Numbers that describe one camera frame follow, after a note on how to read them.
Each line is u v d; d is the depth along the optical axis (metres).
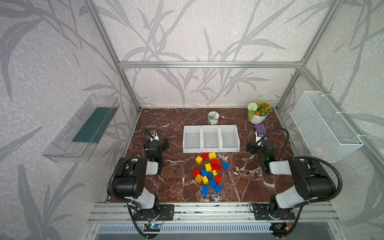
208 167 0.87
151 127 1.08
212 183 0.83
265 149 0.72
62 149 0.59
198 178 0.82
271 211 0.67
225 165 0.90
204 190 0.80
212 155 0.92
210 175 0.85
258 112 1.02
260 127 1.08
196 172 0.86
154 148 0.71
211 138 1.01
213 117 1.05
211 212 0.75
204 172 0.85
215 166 0.89
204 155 0.92
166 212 0.74
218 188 0.81
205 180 0.81
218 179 0.84
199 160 0.89
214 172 0.87
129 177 0.47
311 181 0.46
